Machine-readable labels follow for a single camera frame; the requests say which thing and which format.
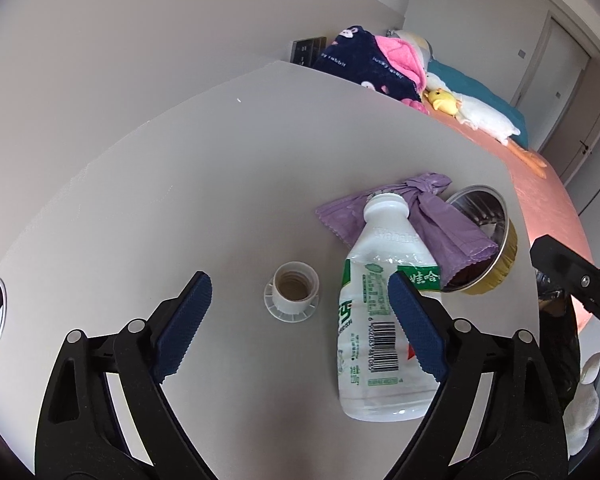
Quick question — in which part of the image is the white goose plush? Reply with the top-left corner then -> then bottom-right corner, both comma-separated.
424,72 -> 548,178

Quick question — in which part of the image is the pink fleece cloth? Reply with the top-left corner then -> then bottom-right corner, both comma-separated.
372,35 -> 429,113

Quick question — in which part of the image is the bed with pink sheet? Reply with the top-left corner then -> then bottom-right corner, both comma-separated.
430,105 -> 596,333

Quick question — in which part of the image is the teal pillow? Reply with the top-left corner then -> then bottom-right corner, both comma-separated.
427,59 -> 528,151

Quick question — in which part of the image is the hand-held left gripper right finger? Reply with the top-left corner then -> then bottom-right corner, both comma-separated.
387,269 -> 568,480

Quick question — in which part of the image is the white fluffy cloth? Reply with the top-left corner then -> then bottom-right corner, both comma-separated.
562,352 -> 600,456

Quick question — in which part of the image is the white bottle cap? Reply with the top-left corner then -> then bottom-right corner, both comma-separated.
264,261 -> 321,322

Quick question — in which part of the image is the navy printed pajamas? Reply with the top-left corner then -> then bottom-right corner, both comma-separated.
312,25 -> 423,101

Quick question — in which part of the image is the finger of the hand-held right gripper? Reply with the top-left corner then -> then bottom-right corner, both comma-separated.
530,235 -> 600,333

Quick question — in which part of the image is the yellow duck plush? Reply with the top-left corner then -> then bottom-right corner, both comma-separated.
426,89 -> 463,117

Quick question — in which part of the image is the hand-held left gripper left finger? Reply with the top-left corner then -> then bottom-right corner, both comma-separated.
35,270 -> 216,480

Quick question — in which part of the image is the gold foil cup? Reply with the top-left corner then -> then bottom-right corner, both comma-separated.
442,185 -> 518,295

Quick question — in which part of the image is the white door with black handle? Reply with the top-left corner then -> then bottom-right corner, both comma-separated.
542,55 -> 600,186

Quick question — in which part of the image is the purple cloth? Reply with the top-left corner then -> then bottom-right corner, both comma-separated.
315,172 -> 501,288

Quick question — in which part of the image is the black wall socket panel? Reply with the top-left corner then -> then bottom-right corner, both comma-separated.
290,36 -> 327,67

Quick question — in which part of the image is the white plastic drink bottle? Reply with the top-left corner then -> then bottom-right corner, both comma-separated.
336,192 -> 443,422

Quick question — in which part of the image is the white room door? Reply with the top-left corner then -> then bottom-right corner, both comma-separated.
511,12 -> 593,111

